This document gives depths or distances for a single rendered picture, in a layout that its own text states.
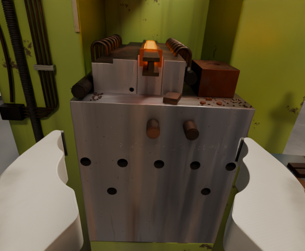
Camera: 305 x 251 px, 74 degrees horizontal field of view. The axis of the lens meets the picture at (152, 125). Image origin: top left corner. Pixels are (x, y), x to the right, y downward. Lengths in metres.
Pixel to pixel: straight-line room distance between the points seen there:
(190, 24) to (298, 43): 0.42
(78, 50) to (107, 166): 0.32
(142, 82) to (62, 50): 0.27
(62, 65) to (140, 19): 0.42
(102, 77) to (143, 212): 0.37
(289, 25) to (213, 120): 0.35
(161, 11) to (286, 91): 0.55
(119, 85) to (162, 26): 0.51
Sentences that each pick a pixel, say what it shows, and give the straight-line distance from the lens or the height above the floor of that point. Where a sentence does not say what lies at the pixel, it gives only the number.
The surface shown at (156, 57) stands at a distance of 0.35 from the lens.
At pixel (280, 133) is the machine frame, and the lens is 0.80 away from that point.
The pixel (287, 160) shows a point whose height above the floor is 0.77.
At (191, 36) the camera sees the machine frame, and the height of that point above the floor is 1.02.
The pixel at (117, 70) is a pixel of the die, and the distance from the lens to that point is 0.46.
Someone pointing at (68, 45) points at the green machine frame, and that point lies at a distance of 0.62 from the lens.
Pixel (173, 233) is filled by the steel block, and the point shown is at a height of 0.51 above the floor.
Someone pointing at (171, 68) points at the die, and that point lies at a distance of 0.45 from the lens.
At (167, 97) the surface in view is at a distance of 0.42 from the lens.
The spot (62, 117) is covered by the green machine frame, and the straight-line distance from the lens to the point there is 0.70.
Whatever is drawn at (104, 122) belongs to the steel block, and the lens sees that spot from 0.44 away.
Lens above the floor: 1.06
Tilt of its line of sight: 27 degrees down
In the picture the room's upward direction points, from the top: 3 degrees clockwise
